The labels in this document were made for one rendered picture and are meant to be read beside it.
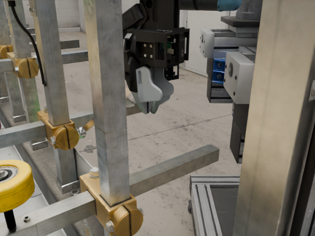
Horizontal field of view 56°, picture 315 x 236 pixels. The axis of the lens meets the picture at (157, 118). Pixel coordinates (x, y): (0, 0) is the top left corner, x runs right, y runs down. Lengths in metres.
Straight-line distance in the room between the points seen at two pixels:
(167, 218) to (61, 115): 1.16
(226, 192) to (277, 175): 1.36
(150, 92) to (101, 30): 0.17
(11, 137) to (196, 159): 0.39
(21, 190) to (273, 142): 0.33
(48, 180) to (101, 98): 0.44
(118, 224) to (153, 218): 1.23
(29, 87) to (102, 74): 0.52
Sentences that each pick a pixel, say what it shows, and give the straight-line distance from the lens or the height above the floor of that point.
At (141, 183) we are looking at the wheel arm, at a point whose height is 0.81.
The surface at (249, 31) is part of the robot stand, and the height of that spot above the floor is 1.00.
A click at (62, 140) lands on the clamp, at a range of 0.65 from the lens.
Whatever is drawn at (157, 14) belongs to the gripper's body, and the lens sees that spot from 0.48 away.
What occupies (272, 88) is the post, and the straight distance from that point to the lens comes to 0.19.
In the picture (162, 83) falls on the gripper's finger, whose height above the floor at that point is 0.98.
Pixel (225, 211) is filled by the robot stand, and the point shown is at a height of 0.21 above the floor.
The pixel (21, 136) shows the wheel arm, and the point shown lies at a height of 0.85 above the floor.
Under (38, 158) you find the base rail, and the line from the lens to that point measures 0.90.
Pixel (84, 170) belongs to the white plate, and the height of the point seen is 0.77.
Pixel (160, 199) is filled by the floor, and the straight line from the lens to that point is 1.82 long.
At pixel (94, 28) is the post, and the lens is 0.38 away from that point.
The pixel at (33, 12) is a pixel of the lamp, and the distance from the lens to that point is 0.62.
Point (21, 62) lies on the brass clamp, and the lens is 0.84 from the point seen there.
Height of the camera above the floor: 1.13
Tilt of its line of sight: 23 degrees down
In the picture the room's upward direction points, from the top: straight up
